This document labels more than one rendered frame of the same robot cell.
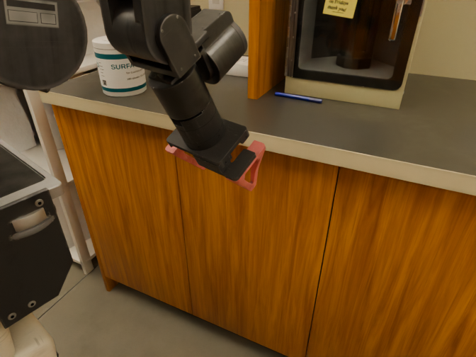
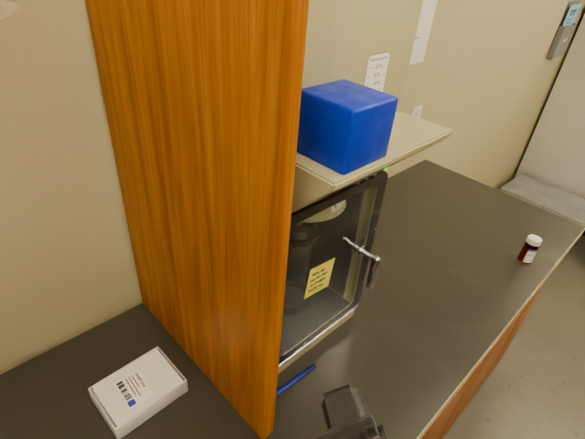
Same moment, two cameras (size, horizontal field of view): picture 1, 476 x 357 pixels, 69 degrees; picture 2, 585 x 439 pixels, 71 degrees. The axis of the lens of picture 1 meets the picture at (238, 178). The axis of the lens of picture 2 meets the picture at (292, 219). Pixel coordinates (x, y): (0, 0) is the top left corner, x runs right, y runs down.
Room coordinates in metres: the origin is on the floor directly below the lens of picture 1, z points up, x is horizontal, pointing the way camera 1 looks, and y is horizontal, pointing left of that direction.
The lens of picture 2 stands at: (0.82, 0.37, 1.77)
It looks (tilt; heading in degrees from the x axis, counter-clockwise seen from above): 34 degrees down; 287
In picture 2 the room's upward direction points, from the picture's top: 5 degrees clockwise
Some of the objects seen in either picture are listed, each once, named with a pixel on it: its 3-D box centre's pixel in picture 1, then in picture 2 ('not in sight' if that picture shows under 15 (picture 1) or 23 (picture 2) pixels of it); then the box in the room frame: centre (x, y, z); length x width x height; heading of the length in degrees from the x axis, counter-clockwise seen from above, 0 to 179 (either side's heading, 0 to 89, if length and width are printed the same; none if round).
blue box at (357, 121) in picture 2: not in sight; (343, 124); (0.93, -0.18, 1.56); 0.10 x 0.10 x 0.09; 64
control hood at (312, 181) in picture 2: not in sight; (367, 167); (0.90, -0.26, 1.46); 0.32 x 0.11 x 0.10; 64
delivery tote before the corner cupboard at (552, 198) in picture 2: not in sight; (541, 214); (-0.17, -2.75, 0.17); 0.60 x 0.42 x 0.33; 152
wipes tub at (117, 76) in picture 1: (120, 65); not in sight; (1.04, 0.34, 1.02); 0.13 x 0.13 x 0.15
